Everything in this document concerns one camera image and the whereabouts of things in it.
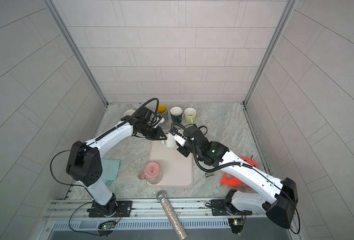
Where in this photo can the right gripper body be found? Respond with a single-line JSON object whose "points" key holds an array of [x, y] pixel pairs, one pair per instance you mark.
{"points": [[187, 147]]}

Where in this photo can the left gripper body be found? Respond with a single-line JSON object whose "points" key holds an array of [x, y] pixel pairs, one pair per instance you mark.
{"points": [[149, 131]]}

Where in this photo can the white mug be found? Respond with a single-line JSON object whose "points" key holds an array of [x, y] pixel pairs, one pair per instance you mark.
{"points": [[169, 142]]}

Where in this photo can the grey mug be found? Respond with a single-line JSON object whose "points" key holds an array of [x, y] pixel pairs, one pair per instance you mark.
{"points": [[129, 113]]}

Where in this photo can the iridescent blue butterfly mug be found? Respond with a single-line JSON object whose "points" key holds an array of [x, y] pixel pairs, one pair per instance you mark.
{"points": [[162, 109]]}

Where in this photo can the dark green mug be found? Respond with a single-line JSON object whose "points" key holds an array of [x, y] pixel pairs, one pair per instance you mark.
{"points": [[176, 114]]}

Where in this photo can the light green mug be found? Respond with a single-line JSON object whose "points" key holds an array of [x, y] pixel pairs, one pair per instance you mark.
{"points": [[190, 115]]}

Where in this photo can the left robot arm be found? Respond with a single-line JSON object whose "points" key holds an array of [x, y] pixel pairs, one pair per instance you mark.
{"points": [[85, 165]]}

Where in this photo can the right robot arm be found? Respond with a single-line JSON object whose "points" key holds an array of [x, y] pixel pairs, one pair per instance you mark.
{"points": [[279, 197]]}

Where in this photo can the pink glass mug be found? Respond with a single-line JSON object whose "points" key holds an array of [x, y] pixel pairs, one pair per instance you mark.
{"points": [[152, 173]]}

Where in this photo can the beige plastic tray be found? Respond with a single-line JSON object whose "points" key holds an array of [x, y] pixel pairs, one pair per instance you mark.
{"points": [[176, 169]]}

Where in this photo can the small metal clip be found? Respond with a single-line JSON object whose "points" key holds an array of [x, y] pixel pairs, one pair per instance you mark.
{"points": [[207, 175]]}

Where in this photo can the red shark plush toy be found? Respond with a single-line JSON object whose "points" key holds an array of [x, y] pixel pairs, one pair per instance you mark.
{"points": [[232, 181]]}

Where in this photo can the teal folded cloth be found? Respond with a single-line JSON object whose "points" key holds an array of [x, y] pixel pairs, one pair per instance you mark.
{"points": [[110, 170]]}

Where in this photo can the glitter tube with silver cap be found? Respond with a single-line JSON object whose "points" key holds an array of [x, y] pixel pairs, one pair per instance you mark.
{"points": [[171, 214]]}

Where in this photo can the right circuit board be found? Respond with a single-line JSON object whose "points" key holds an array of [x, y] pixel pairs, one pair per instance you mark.
{"points": [[236, 225]]}

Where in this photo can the circuit board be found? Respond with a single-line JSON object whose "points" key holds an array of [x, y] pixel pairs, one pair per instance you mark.
{"points": [[236, 225], [107, 226]]}

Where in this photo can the left circuit board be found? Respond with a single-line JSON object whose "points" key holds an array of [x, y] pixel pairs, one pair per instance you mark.
{"points": [[107, 226]]}

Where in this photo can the aluminium rail frame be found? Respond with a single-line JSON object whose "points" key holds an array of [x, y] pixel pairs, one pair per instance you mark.
{"points": [[141, 209]]}

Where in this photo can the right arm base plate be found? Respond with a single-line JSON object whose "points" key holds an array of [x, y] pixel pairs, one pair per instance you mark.
{"points": [[225, 208]]}

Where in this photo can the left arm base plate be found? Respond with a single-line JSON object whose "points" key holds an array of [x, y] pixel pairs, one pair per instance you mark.
{"points": [[111, 210]]}

